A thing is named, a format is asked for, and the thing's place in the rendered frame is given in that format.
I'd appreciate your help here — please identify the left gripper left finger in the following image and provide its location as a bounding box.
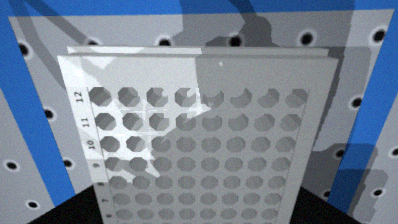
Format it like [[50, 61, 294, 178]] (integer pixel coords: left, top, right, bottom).
[[27, 185, 104, 224]]

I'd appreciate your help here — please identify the blue rectangular tape outline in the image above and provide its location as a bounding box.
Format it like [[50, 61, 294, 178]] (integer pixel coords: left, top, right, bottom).
[[0, 0, 398, 214]]

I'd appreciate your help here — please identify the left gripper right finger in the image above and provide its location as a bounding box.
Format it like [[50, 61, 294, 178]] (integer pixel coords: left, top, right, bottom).
[[289, 186, 362, 224]]

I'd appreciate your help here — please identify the grey flat work surface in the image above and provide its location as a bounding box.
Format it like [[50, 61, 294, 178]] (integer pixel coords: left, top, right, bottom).
[[0, 9, 398, 224]]

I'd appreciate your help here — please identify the white well plate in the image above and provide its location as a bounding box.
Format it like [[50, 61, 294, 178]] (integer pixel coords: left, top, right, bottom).
[[57, 44, 339, 224]]

